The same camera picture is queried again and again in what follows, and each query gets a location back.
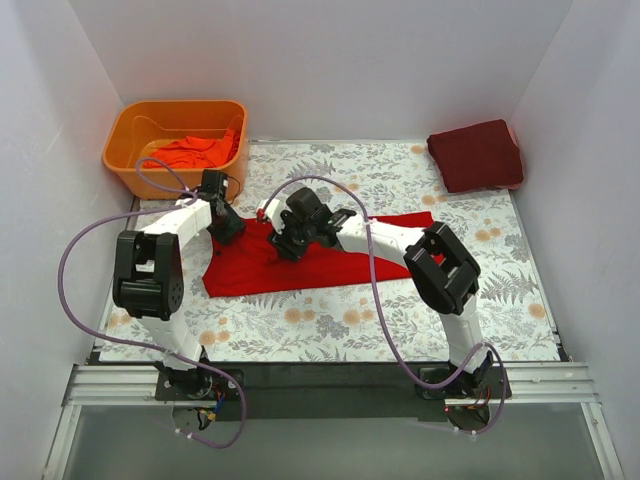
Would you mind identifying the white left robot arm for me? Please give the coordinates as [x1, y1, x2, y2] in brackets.
[112, 199, 246, 400]

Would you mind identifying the floral patterned table mat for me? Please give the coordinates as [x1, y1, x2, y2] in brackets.
[180, 142, 559, 362]

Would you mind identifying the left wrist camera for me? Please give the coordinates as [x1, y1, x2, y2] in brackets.
[198, 169, 229, 203]

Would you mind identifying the orange t shirt in basin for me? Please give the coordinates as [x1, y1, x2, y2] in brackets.
[143, 128, 240, 169]

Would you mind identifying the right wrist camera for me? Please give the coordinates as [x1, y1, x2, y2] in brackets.
[256, 187, 329, 233]

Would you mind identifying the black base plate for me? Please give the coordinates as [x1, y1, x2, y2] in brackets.
[155, 362, 511, 429]

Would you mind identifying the aluminium frame rail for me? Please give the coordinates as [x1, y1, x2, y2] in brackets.
[44, 362, 623, 479]

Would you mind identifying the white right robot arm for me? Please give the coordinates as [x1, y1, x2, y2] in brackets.
[258, 205, 493, 398]

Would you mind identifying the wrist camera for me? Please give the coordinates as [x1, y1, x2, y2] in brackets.
[256, 187, 329, 233]
[198, 169, 229, 203]

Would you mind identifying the red t shirt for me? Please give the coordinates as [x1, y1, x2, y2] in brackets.
[202, 210, 435, 299]

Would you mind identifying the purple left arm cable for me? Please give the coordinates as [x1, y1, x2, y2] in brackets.
[57, 156, 249, 449]

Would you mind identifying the folded pink t shirt underneath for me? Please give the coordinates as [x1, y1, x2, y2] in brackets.
[507, 126, 519, 148]

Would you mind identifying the orange plastic basin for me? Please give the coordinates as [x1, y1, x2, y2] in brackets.
[102, 99, 249, 200]

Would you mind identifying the folded dark maroon t shirt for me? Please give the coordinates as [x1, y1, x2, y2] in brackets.
[427, 119, 524, 194]

